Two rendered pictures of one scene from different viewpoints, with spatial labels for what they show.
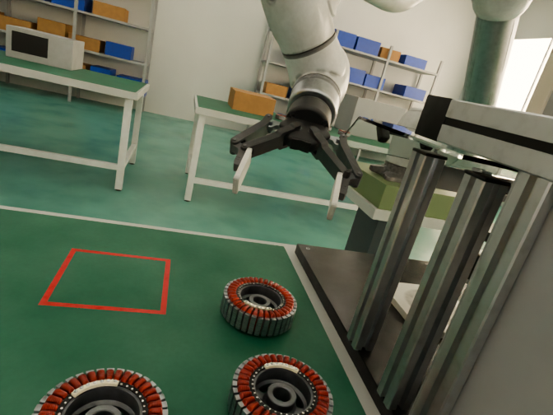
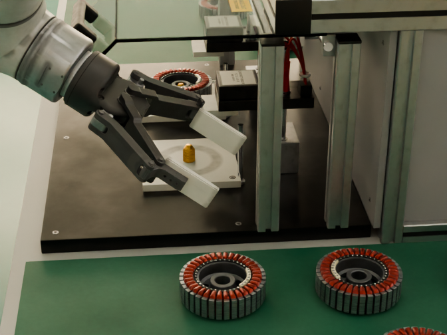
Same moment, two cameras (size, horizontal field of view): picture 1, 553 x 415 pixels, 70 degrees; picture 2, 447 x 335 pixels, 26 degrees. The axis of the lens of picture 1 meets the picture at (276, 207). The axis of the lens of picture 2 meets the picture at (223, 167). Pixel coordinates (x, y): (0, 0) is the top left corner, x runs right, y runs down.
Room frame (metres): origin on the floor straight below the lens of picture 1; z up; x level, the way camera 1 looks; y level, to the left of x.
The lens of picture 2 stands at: (0.31, 1.00, 1.50)
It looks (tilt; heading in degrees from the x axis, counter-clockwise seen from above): 28 degrees down; 281
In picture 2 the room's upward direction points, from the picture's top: straight up
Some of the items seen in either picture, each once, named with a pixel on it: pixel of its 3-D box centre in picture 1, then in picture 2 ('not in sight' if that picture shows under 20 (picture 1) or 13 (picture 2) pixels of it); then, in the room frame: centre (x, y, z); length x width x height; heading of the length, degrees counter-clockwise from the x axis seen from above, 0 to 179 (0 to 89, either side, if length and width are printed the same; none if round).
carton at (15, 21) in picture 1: (19, 25); not in sight; (5.83, 4.21, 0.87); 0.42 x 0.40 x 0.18; 106
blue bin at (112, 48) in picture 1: (120, 50); not in sight; (6.21, 2.90, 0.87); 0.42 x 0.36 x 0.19; 18
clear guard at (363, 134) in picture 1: (452, 162); (194, 26); (0.60, -0.24, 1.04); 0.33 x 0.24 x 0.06; 17
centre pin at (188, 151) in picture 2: not in sight; (189, 152); (0.63, -0.32, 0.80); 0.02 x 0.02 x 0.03
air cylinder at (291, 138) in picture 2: not in sight; (279, 147); (0.50, -0.36, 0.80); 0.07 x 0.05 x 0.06; 107
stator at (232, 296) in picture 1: (258, 304); (222, 284); (0.52, -0.01, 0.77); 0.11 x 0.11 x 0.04
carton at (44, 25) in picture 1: (56, 31); not in sight; (5.96, 3.75, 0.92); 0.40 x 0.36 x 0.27; 14
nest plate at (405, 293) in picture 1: (432, 309); (189, 163); (0.63, -0.32, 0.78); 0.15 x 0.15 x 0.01; 17
